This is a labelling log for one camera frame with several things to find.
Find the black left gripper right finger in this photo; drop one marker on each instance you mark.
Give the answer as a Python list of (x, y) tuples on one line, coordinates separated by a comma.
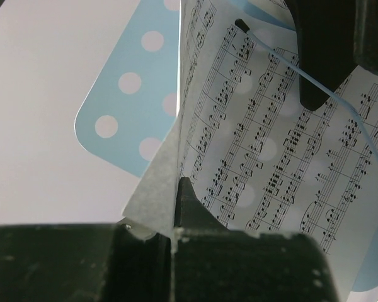
[(213, 263)]

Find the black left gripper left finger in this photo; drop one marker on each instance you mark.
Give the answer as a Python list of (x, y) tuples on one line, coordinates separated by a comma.
[(120, 261)]

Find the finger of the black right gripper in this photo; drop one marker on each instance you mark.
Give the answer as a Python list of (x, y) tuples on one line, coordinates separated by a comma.
[(333, 37)]

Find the sheet music booklet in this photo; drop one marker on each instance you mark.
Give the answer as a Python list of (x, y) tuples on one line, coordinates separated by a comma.
[(256, 158)]

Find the light blue music stand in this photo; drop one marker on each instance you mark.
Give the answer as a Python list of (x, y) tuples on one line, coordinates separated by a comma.
[(135, 102)]

